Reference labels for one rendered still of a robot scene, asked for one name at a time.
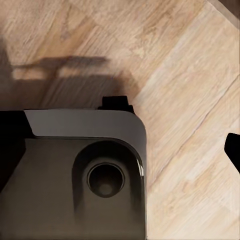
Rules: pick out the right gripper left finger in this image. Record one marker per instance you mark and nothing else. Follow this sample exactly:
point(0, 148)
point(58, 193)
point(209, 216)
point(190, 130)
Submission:
point(12, 150)

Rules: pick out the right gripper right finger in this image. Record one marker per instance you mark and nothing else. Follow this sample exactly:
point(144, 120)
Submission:
point(232, 149)

